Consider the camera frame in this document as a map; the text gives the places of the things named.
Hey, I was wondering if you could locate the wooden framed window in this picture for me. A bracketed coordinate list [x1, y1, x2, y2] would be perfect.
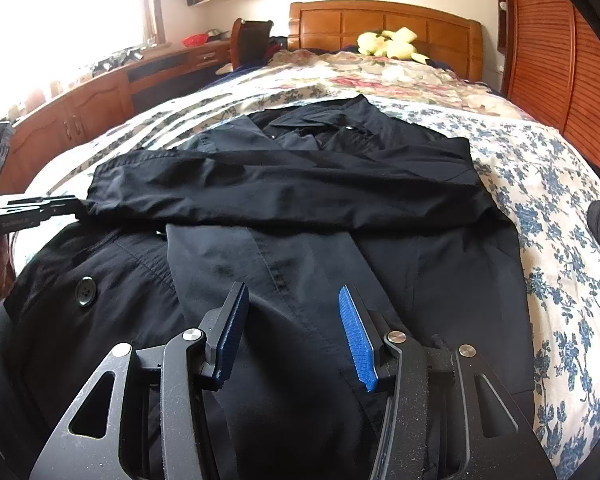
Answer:
[0, 0, 168, 111]

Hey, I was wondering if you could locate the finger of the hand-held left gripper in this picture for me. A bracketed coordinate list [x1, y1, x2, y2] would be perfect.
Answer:
[7, 194, 89, 225]

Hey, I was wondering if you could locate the blue floral bedspread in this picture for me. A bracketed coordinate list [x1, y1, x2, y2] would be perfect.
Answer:
[10, 77, 600, 480]

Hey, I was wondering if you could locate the pink floral quilt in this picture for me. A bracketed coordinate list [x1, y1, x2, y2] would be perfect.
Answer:
[267, 50, 506, 111]

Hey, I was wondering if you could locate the yellow plush toy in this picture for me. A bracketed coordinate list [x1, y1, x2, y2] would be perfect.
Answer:
[356, 26, 428, 63]

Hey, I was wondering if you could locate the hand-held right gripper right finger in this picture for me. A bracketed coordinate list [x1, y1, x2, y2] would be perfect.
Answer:
[337, 285, 556, 480]

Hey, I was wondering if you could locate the wooden desk cabinet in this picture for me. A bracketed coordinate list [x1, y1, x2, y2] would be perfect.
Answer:
[0, 40, 233, 171]

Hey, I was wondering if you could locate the black double-breasted coat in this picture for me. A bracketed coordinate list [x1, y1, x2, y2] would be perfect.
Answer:
[2, 94, 536, 480]

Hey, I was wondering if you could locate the wooden bed headboard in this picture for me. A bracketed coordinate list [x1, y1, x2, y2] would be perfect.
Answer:
[287, 0, 483, 83]

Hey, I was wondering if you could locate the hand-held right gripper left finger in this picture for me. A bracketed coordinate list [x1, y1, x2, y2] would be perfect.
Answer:
[30, 281, 251, 480]

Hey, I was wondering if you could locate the wooden louvred wardrobe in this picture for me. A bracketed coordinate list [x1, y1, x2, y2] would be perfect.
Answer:
[495, 0, 600, 186]

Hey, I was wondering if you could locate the wooden chair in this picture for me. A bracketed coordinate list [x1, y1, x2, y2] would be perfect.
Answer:
[230, 17, 274, 68]

